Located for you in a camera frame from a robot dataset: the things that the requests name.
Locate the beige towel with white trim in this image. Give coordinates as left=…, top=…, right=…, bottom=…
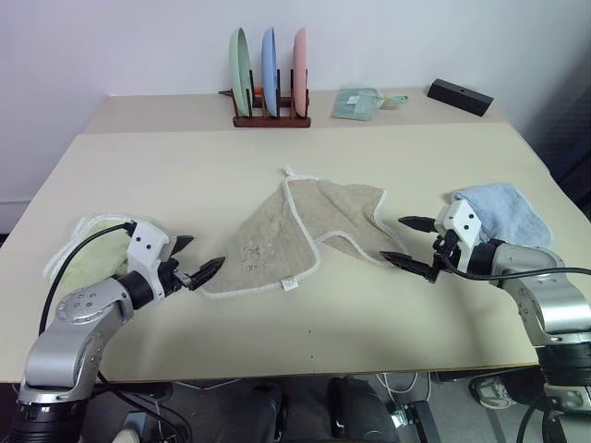
left=199, top=164, right=410, bottom=304

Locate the dark wooden plate rack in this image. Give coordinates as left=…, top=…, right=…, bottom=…
left=219, top=68, right=313, bottom=129

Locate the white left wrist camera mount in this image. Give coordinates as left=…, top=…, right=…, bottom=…
left=125, top=220, right=175, bottom=304

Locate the pink plate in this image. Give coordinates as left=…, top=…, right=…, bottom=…
left=292, top=26, right=309, bottom=119

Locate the light blue towel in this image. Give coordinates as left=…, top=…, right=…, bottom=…
left=443, top=182, right=554, bottom=248

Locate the black rectangular box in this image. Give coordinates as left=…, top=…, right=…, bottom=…
left=427, top=78, right=495, bottom=117

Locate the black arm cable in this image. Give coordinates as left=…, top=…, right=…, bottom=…
left=433, top=233, right=591, bottom=281
left=39, top=222, right=139, bottom=338

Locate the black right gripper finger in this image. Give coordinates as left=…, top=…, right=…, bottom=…
left=398, top=215, right=438, bottom=233
left=379, top=250, right=438, bottom=279

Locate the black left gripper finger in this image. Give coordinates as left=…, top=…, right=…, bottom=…
left=171, top=234, right=196, bottom=260
left=186, top=256, right=226, bottom=292

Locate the grey white sneaker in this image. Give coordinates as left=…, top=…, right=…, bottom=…
left=469, top=374, right=519, bottom=411

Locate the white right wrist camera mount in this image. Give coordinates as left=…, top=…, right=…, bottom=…
left=435, top=198, right=483, bottom=271

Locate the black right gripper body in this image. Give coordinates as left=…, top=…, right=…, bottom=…
left=427, top=233, right=463, bottom=283

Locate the light green towel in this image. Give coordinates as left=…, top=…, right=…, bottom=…
left=42, top=211, right=139, bottom=290

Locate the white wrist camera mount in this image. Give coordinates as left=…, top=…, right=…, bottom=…
left=435, top=198, right=483, bottom=271
left=125, top=220, right=175, bottom=304

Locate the black metal table leg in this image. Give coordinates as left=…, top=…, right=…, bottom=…
left=391, top=400, right=439, bottom=443

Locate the green plate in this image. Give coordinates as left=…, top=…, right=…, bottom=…
left=228, top=27, right=254, bottom=114

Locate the dark rounded shape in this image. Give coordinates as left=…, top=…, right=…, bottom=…
left=326, top=376, right=399, bottom=443

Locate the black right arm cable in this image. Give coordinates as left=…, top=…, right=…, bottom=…
left=433, top=233, right=591, bottom=281

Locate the folded mint green cloth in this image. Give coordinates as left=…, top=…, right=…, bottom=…
left=331, top=85, right=384, bottom=123

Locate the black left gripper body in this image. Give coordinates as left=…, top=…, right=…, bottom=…
left=157, top=257, right=193, bottom=297

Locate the thin white cable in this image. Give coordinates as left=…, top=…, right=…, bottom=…
left=376, top=371, right=436, bottom=403

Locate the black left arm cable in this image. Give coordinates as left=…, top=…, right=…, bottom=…
left=39, top=222, right=139, bottom=338

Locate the blue plate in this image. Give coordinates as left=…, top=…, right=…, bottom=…
left=260, top=26, right=282, bottom=117

